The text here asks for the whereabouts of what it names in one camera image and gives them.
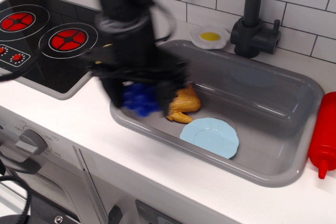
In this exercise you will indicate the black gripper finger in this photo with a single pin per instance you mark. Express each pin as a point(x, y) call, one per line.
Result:
point(114, 89)
point(165, 93)

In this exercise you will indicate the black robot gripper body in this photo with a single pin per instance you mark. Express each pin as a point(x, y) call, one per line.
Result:
point(132, 55)

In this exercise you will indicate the blue toy blueberry cluster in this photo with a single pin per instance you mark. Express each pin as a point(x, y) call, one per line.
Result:
point(140, 98)

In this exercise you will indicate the red ketchup bottle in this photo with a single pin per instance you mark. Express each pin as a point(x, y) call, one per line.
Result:
point(322, 147)

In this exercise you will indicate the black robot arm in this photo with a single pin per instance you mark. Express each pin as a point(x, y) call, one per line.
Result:
point(126, 11)

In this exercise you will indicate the light blue toy plate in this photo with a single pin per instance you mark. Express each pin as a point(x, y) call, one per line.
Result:
point(213, 135)

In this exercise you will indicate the grey toy sink basin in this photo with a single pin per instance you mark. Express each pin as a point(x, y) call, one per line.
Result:
point(273, 111)

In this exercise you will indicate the toy chicken wing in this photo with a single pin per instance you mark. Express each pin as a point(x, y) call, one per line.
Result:
point(186, 101)

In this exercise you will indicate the toy fried egg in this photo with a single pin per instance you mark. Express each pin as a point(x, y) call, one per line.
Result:
point(208, 37)

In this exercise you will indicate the black toy stove top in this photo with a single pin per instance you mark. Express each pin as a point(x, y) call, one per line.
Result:
point(41, 42)

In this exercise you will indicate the dark grey toy faucet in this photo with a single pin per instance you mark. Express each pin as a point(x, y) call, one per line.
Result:
point(250, 36)

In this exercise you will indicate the grey oven knob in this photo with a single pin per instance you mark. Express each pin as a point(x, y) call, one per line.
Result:
point(31, 143)

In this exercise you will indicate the white toy oven front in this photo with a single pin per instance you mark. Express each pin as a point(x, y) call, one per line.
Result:
point(57, 173)

